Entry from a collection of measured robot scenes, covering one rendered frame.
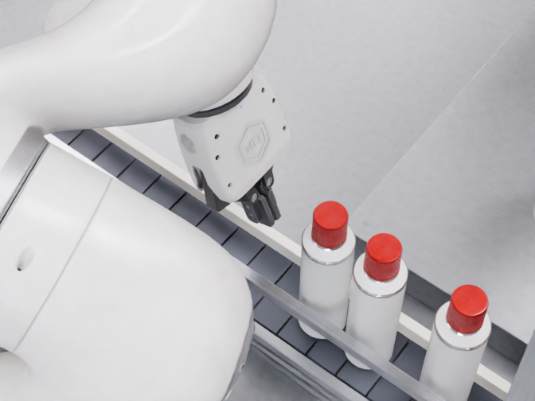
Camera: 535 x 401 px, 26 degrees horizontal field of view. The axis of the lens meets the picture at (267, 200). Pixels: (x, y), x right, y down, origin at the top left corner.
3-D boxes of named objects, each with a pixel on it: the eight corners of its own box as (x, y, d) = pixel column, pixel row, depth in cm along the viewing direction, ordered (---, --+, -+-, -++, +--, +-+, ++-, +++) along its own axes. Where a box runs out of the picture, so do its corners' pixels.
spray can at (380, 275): (402, 345, 122) (424, 242, 105) (374, 381, 119) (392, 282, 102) (361, 318, 123) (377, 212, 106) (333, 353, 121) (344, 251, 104)
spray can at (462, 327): (476, 392, 119) (511, 294, 102) (448, 430, 116) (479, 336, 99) (433, 364, 120) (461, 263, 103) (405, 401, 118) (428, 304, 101)
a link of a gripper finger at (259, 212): (236, 197, 109) (257, 245, 114) (257, 176, 111) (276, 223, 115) (212, 188, 111) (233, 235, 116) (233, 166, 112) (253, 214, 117)
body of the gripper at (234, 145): (201, 124, 99) (240, 214, 107) (274, 52, 104) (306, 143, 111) (142, 103, 104) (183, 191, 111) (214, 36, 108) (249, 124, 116)
